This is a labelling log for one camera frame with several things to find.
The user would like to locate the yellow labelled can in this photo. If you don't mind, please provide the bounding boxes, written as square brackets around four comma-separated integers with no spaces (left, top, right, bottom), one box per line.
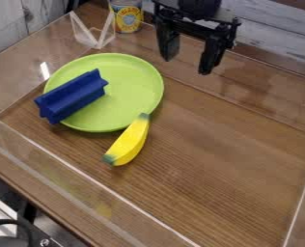
[108,0,143,34]

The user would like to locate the blue plastic block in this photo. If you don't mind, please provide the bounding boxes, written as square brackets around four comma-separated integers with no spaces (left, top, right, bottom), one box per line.
[34,69,108,124]

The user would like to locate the yellow toy banana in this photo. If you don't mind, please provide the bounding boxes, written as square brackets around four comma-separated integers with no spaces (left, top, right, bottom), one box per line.
[102,113,150,166]

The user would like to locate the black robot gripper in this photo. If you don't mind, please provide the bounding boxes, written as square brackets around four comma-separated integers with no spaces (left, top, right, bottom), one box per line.
[152,0,242,75]

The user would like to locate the black metal stand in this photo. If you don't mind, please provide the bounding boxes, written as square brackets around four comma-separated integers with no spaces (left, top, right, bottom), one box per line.
[15,200,62,247]

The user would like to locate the green round plate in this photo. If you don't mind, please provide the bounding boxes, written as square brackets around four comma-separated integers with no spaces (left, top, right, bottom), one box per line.
[43,53,164,133]

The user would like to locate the black cable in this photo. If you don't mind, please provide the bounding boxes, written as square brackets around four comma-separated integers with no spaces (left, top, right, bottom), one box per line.
[0,219,31,247]

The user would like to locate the clear acrylic front wall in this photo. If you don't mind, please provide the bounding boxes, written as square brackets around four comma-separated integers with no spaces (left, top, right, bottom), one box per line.
[0,122,200,247]

